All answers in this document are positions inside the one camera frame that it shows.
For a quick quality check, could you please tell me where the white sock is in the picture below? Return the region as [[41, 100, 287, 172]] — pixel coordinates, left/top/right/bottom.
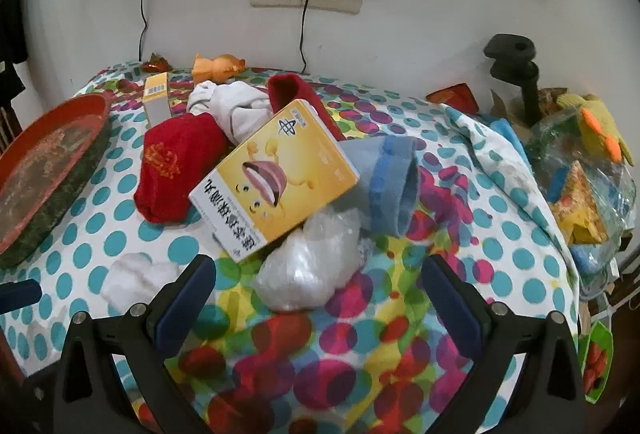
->
[[186, 82, 273, 146]]

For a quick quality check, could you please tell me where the green packet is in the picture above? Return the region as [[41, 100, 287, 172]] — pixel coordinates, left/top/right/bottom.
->
[[580, 321, 615, 405]]

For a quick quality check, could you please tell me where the red round tray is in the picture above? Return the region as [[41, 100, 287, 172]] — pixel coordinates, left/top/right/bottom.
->
[[0, 94, 113, 267]]

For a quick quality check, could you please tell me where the yellow snack packet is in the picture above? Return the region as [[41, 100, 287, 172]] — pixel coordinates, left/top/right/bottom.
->
[[550, 161, 601, 245]]

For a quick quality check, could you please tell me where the blue sock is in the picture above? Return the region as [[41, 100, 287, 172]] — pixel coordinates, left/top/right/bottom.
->
[[345, 135, 426, 237]]

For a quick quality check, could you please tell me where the clear plastic bag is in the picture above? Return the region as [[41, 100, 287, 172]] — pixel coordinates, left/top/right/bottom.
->
[[252, 208, 373, 312]]

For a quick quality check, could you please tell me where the clear bag of snacks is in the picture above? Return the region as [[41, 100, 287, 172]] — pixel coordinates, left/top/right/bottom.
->
[[527, 107, 640, 300]]

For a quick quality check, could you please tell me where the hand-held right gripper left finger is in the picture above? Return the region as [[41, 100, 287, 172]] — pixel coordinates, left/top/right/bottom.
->
[[52, 254, 221, 434]]

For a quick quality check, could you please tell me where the red orange packet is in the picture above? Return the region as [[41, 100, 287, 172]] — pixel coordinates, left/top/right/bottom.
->
[[426, 83, 478, 115]]

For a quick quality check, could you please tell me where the red sock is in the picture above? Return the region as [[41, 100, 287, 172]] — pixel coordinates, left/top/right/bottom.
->
[[134, 111, 231, 225], [265, 74, 348, 142]]

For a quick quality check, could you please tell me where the large yellow medicine box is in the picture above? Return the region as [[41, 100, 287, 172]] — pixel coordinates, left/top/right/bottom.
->
[[189, 99, 362, 263]]

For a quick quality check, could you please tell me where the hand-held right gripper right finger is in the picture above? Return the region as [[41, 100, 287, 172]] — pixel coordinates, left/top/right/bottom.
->
[[422, 255, 586, 434]]

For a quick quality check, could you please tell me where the polka dot tablecloth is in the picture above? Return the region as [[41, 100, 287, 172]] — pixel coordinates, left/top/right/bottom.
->
[[0, 59, 601, 434]]

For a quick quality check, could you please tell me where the small yellow box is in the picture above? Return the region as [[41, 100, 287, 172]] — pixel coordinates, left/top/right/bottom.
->
[[142, 72, 171, 125]]

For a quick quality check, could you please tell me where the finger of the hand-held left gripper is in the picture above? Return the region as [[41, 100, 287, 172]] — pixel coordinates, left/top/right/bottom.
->
[[0, 279, 42, 315]]

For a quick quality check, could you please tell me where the yellow knitted toy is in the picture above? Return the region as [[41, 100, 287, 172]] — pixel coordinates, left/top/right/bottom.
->
[[555, 92, 633, 162]]

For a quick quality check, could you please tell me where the blue cloth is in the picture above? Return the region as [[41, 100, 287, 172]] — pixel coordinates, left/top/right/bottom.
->
[[490, 119, 526, 155]]

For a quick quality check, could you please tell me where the brown cardboard piece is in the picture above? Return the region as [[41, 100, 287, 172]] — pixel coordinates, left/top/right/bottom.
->
[[489, 89, 526, 125]]

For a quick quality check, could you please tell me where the black clamp stand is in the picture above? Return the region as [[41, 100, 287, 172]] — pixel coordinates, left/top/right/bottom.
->
[[482, 33, 543, 127]]

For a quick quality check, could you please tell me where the red candy wrapper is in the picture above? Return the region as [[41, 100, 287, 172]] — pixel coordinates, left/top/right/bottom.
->
[[140, 52, 173, 71]]

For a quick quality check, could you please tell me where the orange toy animal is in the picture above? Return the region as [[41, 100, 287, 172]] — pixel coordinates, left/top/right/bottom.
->
[[191, 53, 247, 84]]

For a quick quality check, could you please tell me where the black adapter cable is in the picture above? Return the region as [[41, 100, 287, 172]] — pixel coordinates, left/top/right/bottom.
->
[[299, 0, 312, 74]]

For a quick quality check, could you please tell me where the white cotton wad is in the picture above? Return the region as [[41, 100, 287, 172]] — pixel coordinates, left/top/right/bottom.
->
[[107, 253, 181, 310]]

